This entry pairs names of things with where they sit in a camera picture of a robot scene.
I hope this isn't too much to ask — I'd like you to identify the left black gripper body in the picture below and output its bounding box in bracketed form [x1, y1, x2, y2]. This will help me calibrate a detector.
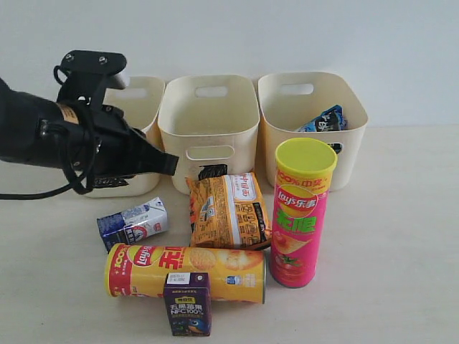
[35, 102, 151, 186]

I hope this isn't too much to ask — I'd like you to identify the orange snack bag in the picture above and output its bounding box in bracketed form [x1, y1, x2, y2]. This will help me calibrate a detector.
[186, 172, 271, 250]

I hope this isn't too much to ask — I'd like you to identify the yellow Lay's chip can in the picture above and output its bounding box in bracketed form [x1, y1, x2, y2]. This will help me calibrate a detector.
[104, 244, 266, 304]

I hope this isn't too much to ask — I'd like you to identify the pink Lay's chip can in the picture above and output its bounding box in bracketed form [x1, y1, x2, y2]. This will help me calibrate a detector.
[270, 138, 337, 288]

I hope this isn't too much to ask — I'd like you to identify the blue snack bag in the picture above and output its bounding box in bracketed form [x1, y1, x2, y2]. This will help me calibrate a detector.
[295, 105, 348, 133]

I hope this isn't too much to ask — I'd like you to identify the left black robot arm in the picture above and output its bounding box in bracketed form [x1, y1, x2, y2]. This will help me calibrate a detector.
[1, 72, 179, 194]

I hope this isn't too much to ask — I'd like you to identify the left cream bin, triangle mark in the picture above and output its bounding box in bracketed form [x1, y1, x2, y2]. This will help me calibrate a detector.
[86, 77, 166, 198]

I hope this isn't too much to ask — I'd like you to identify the middle cream bin, square mark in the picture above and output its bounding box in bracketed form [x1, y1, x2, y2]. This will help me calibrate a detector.
[158, 75, 260, 194]

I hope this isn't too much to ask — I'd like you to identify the blue white milk carton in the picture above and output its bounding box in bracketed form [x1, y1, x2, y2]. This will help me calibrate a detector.
[96, 197, 169, 252]

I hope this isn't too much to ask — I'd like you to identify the purple juice carton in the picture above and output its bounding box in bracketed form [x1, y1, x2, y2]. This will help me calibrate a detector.
[163, 272, 212, 337]

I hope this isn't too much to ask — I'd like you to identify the right cream bin, circle mark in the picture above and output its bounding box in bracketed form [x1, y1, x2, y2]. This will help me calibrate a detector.
[257, 72, 369, 191]

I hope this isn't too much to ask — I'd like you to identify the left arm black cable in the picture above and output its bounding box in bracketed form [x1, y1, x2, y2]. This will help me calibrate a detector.
[0, 64, 105, 201]

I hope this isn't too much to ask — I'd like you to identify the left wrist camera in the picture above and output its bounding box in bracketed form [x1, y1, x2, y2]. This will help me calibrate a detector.
[53, 50, 130, 110]

